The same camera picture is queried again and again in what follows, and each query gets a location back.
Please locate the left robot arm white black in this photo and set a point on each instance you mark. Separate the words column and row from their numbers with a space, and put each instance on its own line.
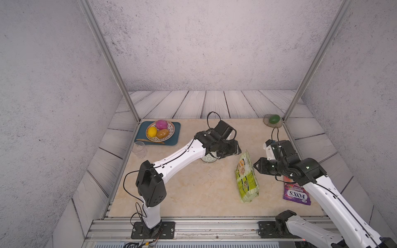
column 152, row 178

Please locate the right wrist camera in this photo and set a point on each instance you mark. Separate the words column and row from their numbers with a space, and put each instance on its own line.
column 269, row 152

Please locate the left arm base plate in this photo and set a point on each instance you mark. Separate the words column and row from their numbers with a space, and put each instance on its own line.
column 163, row 230

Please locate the right aluminium frame post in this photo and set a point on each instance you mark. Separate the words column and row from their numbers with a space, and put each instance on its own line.
column 330, row 35

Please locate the green toy avocado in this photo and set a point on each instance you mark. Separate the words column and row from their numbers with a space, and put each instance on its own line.
column 274, row 119

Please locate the yellow toy lemon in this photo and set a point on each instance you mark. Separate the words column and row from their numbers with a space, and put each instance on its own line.
column 152, row 132

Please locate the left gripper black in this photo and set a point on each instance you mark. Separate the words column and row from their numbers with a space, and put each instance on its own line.
column 234, row 149

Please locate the green oats bag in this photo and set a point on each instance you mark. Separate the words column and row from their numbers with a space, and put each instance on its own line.
column 247, row 183

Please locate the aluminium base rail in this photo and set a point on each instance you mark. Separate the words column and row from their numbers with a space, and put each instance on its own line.
column 190, row 232

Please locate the purple Fox's candy bag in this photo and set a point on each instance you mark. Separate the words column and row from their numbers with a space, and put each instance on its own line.
column 295, row 193

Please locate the clear drinking glass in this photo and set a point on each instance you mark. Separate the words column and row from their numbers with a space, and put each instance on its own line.
column 139, row 149

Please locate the aluminium frame post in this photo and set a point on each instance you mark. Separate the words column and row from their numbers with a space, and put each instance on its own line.
column 330, row 35
column 95, row 28

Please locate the white patterned breakfast bowl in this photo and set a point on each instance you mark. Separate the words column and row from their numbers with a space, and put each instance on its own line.
column 210, row 158

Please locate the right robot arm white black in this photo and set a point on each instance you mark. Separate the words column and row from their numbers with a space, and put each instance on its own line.
column 354, row 232

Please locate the patterned fruit plate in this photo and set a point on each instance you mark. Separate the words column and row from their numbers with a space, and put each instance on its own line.
column 171, row 128

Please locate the left aluminium frame post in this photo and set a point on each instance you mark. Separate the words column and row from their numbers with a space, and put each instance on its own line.
column 95, row 28

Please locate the grey stone dish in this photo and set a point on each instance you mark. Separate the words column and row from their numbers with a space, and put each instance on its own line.
column 265, row 120

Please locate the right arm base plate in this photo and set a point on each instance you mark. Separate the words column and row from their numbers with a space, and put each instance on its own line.
column 266, row 229

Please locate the magenta toy fruit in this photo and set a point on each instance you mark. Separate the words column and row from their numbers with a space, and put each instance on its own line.
column 161, row 124

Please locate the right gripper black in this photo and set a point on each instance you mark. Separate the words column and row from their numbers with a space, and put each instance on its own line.
column 261, row 165

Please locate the orange brown toy fruit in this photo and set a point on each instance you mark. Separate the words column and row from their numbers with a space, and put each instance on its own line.
column 162, row 133

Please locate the teal placemat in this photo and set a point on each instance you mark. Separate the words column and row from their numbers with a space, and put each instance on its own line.
column 170, row 142

